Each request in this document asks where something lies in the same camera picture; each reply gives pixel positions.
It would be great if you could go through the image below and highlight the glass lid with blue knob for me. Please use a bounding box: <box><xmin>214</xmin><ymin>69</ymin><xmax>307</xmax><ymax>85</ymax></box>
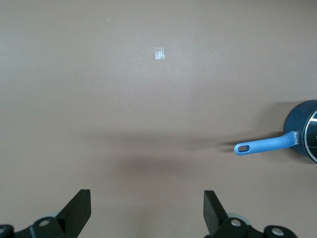
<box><xmin>302</xmin><ymin>108</ymin><xmax>317</xmax><ymax>161</ymax></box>

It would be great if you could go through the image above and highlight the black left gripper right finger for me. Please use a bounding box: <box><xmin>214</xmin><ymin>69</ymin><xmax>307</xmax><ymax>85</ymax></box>
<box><xmin>203</xmin><ymin>190</ymin><xmax>252</xmax><ymax>238</ymax></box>

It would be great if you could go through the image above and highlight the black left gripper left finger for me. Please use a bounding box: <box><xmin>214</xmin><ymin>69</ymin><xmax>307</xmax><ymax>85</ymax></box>
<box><xmin>28</xmin><ymin>189</ymin><xmax>92</xmax><ymax>238</ymax></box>

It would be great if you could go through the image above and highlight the clear tape piece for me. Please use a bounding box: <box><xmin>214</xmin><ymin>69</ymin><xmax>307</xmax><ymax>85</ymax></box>
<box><xmin>154</xmin><ymin>47</ymin><xmax>166</xmax><ymax>60</ymax></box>

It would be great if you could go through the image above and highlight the dark pot with blue handle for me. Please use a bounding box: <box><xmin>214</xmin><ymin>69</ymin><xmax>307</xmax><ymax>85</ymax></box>
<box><xmin>234</xmin><ymin>99</ymin><xmax>317</xmax><ymax>164</ymax></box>

